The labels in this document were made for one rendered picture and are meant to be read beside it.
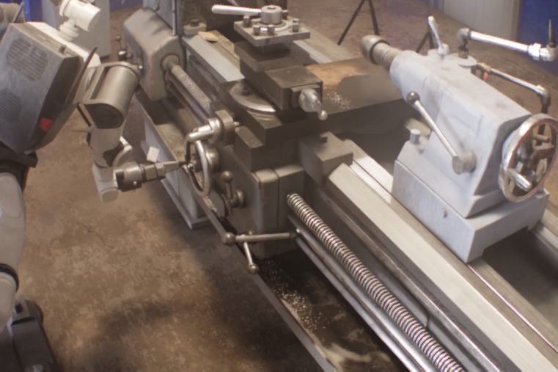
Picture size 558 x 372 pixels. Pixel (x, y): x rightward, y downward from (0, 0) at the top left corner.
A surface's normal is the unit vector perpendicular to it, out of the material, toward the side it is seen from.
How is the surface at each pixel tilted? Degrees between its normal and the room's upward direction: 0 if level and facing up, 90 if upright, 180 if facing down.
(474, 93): 0
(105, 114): 111
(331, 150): 0
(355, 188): 36
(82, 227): 0
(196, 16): 90
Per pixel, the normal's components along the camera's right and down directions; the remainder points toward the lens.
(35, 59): -0.04, 0.17
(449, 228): -0.89, 0.22
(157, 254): 0.01, -0.85
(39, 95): -0.16, 0.38
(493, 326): -0.51, -0.56
